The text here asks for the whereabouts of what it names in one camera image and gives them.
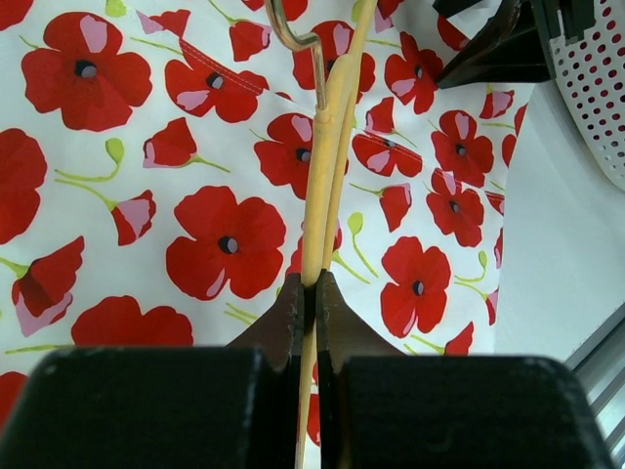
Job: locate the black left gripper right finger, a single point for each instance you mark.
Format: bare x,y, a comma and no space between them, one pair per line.
380,408

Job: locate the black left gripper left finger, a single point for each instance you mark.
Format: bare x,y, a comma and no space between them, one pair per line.
234,406

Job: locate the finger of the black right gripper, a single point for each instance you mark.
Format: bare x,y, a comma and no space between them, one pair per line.
512,47

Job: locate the yellow hanger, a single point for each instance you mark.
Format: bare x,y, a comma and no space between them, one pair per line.
336,92

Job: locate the red poppy print cloth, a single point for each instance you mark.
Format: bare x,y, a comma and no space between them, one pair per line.
155,157

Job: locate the white laundry basket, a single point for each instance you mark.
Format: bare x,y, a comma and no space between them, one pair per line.
590,76

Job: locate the aluminium mounting rail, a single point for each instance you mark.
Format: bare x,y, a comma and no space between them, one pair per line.
597,360

